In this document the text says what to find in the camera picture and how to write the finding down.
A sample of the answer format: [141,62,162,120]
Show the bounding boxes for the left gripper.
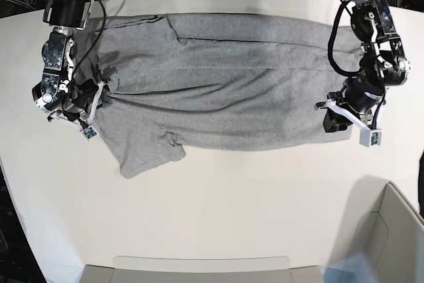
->
[314,79,386,133]

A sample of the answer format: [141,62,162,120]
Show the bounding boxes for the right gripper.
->
[47,80,113,129]

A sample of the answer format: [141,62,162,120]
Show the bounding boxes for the grey T-shirt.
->
[93,14,351,178]

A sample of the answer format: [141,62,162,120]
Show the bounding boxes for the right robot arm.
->
[32,0,105,135]

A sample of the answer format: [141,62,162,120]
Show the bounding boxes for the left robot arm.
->
[316,0,410,133]

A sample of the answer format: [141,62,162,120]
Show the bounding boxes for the grey cardboard box right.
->
[356,183,423,282]

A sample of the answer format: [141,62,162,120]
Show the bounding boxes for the blue translucent bag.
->
[321,253,378,283]

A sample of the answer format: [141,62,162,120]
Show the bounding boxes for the grey bin front edge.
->
[79,256,324,282]

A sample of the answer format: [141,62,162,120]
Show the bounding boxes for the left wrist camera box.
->
[360,129,382,147]

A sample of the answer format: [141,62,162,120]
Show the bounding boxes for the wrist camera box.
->
[360,129,382,147]
[80,126,97,141]

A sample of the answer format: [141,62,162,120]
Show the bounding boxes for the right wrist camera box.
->
[80,126,97,141]

